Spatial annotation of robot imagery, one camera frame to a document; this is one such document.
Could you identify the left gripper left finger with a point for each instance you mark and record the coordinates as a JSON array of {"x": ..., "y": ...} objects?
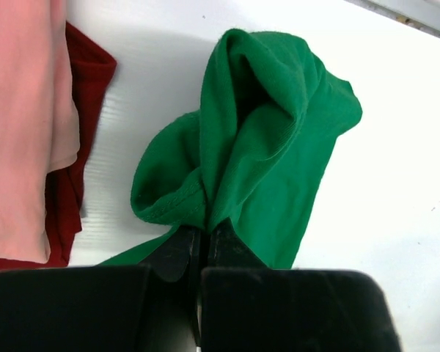
[{"x": 148, "y": 306}]

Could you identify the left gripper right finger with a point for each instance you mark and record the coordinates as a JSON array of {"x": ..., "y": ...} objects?
[{"x": 247, "y": 306}]

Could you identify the green t-shirt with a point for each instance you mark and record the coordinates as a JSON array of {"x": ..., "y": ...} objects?
[{"x": 256, "y": 149}]

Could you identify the aluminium table edge rail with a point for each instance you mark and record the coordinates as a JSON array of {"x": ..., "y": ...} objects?
[{"x": 422, "y": 15}]

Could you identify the dark red folded t-shirt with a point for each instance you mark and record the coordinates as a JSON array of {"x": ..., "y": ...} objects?
[{"x": 92, "y": 68}]

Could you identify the pink folded t-shirt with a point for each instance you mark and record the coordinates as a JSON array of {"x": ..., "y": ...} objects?
[{"x": 39, "y": 127}]

